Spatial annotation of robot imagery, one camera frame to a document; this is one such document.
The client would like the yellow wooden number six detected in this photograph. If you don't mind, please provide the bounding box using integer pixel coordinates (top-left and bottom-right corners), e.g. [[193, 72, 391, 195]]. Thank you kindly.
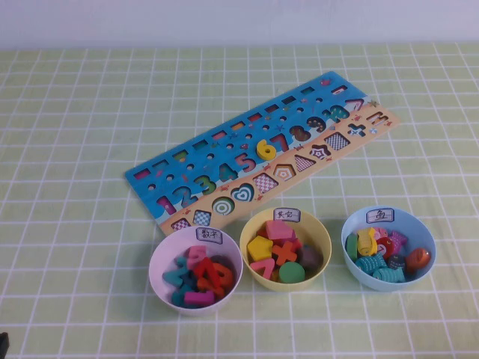
[[255, 138, 278, 162]]

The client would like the paper label on yellow bowl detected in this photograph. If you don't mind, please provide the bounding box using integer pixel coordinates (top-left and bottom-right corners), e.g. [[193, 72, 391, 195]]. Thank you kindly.
[[274, 208, 302, 223]]

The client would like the paper label on lilac bowl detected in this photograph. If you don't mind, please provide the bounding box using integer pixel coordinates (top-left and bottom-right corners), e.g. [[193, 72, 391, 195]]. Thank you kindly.
[[196, 227, 224, 245]]

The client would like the pink wooden trapezoid piece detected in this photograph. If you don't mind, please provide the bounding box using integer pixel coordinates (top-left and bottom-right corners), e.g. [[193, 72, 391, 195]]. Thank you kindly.
[[265, 219, 297, 242]]

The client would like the yellow wooden hexagon piece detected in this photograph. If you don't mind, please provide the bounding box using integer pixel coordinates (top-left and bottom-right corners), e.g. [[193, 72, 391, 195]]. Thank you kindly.
[[246, 236, 275, 263]]

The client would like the orange wooden cross piece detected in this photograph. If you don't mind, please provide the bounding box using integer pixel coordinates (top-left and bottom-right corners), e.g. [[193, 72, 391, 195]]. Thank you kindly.
[[272, 241, 299, 268]]

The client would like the pink wooden angle piece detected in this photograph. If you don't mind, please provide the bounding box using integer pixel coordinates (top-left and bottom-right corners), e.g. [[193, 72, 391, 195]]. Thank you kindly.
[[249, 258, 278, 280]]

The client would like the yellow plastic bowl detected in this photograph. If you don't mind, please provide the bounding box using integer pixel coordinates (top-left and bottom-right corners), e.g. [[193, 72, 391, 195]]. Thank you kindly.
[[239, 208, 333, 293]]

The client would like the mauve wooden shape piece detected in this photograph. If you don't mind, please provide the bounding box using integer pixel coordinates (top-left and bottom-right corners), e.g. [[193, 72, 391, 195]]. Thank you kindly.
[[297, 244, 324, 271]]

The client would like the green wooden round piece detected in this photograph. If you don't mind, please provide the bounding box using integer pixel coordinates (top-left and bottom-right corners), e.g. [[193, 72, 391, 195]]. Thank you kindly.
[[278, 261, 306, 284]]

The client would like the lilac plastic bowl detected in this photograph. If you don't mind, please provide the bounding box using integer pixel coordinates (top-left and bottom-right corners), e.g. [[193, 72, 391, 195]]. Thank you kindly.
[[148, 225, 244, 317]]

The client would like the paper label on blue bowl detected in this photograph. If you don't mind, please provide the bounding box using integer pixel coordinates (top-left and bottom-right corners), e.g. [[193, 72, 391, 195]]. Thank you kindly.
[[365, 206, 395, 224]]

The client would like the blue wooden number puzzle board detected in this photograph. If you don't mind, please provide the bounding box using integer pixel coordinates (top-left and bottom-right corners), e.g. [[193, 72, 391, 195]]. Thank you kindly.
[[124, 70, 401, 237]]

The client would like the light blue plastic bowl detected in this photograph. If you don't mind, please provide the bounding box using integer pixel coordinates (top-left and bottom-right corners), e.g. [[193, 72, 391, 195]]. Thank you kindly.
[[341, 205, 437, 292]]

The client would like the pink wooden number five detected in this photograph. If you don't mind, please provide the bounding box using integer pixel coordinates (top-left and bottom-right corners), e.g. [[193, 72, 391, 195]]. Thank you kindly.
[[188, 245, 207, 269]]

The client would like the red wooden number four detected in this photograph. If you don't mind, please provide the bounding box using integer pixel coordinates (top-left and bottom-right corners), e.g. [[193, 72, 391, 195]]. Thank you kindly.
[[194, 257, 222, 289]]

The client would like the orange wooden number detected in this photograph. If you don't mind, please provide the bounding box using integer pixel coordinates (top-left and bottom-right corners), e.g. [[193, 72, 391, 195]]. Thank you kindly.
[[198, 263, 235, 297]]

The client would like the teal wooden number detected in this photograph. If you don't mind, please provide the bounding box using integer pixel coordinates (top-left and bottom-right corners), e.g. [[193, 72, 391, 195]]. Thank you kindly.
[[171, 286, 188, 308], [162, 257, 190, 289]]

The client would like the magenta wooden number one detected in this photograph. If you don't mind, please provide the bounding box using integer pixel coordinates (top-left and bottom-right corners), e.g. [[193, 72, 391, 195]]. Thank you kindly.
[[183, 290, 216, 308]]

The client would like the yellow wooden fish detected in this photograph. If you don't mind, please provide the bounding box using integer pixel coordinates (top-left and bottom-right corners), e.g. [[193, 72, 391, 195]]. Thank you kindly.
[[356, 227, 377, 257]]

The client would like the teal striped wooden fish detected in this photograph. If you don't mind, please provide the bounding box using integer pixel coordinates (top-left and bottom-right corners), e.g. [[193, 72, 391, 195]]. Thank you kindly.
[[372, 266, 406, 284], [355, 252, 388, 276]]

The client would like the red wooden fish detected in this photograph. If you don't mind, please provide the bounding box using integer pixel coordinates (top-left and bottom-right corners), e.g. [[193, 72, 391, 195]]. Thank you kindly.
[[375, 239, 394, 260]]

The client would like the magenta wooden fish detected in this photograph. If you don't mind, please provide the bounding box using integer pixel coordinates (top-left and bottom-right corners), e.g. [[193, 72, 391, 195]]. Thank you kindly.
[[388, 230, 409, 250]]

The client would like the green checkered tablecloth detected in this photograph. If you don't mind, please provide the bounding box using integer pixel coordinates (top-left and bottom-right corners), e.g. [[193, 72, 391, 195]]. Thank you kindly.
[[0, 40, 479, 359]]

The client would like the orange wooden fish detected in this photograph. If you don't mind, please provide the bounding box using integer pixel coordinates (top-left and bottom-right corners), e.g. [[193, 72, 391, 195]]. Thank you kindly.
[[405, 247, 433, 274]]

